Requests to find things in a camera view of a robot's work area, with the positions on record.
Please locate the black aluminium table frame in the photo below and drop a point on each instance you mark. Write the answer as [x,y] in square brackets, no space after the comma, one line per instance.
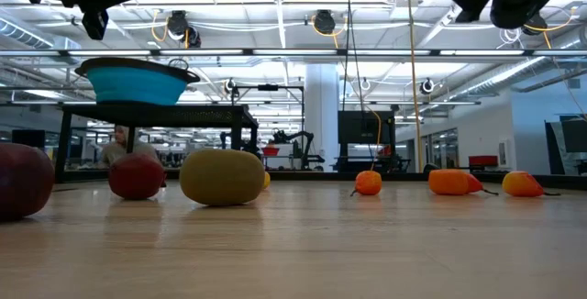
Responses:
[312,175]

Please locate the round orange pepper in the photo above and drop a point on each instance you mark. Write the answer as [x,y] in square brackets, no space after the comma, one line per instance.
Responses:
[368,183]

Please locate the black background robot arm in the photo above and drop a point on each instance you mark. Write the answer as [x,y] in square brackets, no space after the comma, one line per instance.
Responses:
[293,140]
[224,139]

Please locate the black wall screen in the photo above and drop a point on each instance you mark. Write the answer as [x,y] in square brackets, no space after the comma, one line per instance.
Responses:
[575,136]

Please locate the pointed orange yellow pepper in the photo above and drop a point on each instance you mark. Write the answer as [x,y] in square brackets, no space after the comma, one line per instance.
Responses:
[522,184]

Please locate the small yellow orange pepper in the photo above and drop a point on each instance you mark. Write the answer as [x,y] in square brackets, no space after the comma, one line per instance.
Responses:
[267,180]

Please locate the small red bin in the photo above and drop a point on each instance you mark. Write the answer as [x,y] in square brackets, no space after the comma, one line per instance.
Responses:
[270,151]

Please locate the red storage bin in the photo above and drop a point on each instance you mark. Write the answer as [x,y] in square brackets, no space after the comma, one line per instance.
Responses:
[482,160]

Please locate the red apple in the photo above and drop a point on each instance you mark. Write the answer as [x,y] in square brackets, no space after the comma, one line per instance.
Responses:
[135,175]

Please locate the person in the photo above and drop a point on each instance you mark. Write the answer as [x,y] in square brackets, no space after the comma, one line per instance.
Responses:
[118,136]

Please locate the black background camera frame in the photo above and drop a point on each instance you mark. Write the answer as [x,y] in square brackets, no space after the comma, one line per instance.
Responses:
[268,87]

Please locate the blocky orange pepper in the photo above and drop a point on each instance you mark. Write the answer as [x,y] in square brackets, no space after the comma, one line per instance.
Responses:
[447,182]

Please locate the red chili pepper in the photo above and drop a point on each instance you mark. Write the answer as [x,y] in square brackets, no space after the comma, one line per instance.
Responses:
[473,183]

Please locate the black background box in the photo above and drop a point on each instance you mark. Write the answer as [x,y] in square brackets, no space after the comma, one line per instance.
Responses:
[28,138]

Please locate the dark red plum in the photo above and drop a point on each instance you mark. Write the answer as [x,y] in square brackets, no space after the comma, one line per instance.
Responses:
[23,180]

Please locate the black perforated metal rack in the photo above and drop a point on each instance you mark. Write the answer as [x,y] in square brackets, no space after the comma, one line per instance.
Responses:
[160,115]

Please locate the blue grey collapsible colander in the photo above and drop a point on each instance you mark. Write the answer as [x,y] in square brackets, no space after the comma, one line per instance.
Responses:
[137,85]

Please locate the black monitor on stand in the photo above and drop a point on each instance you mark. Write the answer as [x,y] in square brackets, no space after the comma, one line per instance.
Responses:
[367,127]

